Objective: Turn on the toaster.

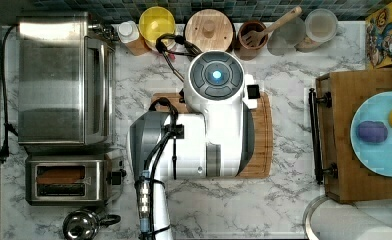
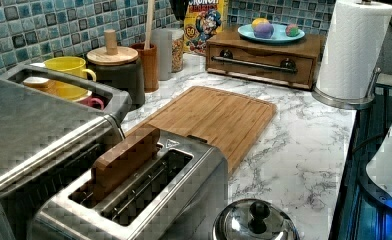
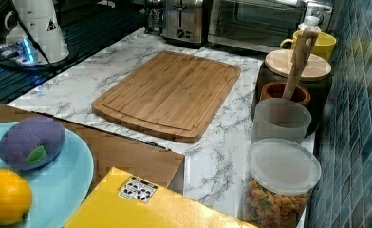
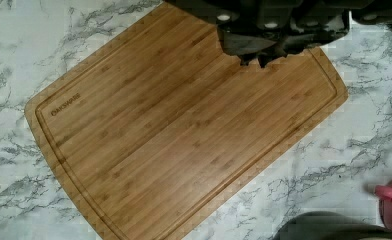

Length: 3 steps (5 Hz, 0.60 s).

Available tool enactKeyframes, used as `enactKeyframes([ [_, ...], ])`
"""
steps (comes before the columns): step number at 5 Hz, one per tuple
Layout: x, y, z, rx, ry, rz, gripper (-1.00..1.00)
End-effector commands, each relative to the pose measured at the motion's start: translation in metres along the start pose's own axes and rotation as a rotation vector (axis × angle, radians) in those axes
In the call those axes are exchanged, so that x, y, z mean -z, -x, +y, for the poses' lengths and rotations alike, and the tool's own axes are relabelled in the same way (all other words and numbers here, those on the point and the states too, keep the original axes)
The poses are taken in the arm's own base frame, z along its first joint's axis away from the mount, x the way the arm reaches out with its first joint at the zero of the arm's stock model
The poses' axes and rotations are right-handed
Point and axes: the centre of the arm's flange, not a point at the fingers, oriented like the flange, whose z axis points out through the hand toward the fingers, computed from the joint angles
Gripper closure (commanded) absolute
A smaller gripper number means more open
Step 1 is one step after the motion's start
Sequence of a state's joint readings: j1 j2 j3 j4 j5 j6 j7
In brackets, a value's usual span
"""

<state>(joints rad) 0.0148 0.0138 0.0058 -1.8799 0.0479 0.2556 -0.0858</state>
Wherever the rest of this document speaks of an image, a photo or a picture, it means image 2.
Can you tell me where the stainless steel toaster oven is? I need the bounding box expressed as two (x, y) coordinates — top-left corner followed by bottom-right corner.
(0, 64), (132, 240)

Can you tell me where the bamboo cutting board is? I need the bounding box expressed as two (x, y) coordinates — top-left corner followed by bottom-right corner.
(139, 86), (276, 174)

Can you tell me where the brown utensil holder cup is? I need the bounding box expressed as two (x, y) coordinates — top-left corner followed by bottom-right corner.
(131, 43), (159, 93)

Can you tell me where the clear cereal container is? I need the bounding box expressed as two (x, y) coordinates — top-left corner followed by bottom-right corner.
(167, 28), (184, 72)

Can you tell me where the wooden toast slice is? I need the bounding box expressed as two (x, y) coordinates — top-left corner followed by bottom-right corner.
(91, 125), (160, 202)

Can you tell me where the frosted grey plastic cup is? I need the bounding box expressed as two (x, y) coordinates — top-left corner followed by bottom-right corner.
(151, 28), (172, 81)

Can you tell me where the dark canister with wooden lid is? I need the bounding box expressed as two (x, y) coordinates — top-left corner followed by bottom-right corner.
(87, 29), (145, 111)

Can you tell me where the yellow cereal box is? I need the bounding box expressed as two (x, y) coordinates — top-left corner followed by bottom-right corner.
(183, 0), (228, 55)

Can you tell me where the light blue plate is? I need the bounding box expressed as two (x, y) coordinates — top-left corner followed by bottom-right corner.
(238, 24), (305, 44)

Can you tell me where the pink mug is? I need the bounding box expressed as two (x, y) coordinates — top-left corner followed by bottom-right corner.
(76, 96), (105, 110)

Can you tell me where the purple plush plum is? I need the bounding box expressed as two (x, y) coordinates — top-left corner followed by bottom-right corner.
(253, 23), (274, 39)

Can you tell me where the steel pot lid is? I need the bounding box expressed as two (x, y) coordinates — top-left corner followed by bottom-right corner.
(212, 198), (300, 240)

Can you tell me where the wooden drawer box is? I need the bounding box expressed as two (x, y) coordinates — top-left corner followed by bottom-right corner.
(205, 30), (325, 91)

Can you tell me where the yellow toy lemon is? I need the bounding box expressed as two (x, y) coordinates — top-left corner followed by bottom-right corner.
(251, 18), (269, 29)

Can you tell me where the green pink toy fruit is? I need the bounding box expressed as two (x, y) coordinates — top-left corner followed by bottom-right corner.
(285, 24), (299, 37)

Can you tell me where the yellow mug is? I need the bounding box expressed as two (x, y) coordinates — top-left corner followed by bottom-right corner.
(44, 56), (97, 100)

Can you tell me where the metal paper towel holder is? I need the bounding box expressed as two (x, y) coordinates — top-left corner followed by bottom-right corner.
(312, 67), (382, 110)

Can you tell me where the white paper towel roll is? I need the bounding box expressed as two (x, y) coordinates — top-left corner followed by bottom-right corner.
(316, 0), (392, 100)

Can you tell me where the wooden utensil handle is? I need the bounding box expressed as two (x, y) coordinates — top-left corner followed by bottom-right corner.
(144, 0), (155, 50)

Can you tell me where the black cable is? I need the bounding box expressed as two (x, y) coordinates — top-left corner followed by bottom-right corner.
(351, 132), (386, 155)

